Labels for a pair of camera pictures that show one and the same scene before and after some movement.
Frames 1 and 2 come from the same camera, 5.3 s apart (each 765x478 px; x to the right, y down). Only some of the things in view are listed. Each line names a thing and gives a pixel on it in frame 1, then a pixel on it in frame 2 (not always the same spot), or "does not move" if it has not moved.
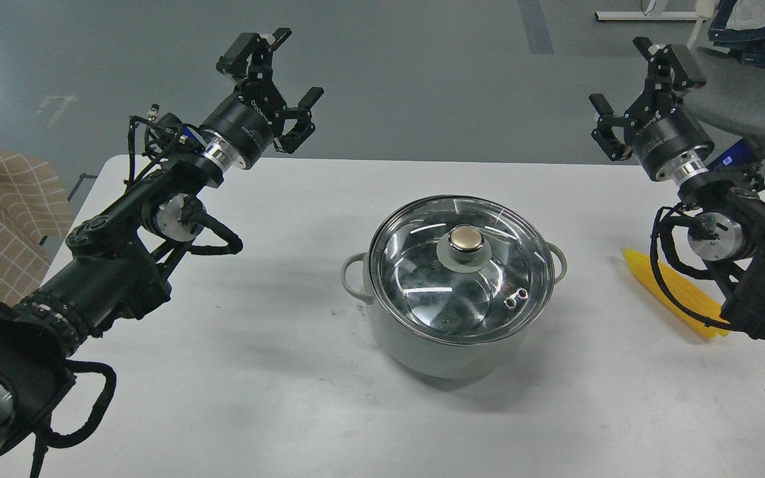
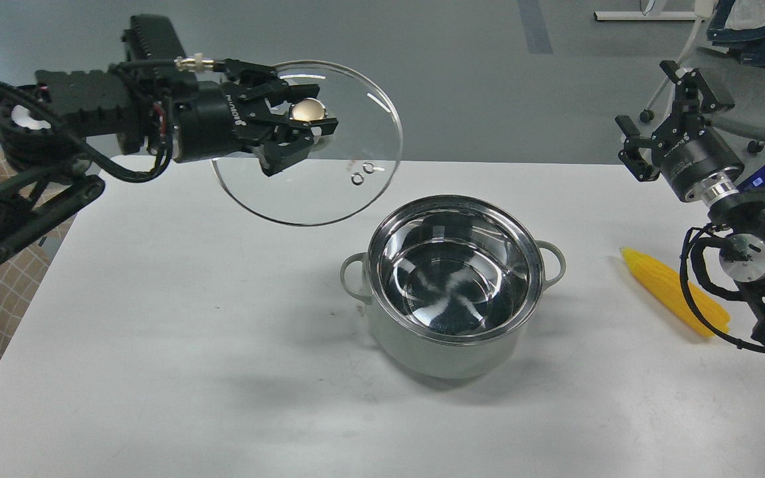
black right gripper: x=664 y=137 → x=686 y=151
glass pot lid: x=462 y=269 → x=345 y=170
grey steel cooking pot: x=457 y=287 does not move
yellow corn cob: x=692 y=297 does not move
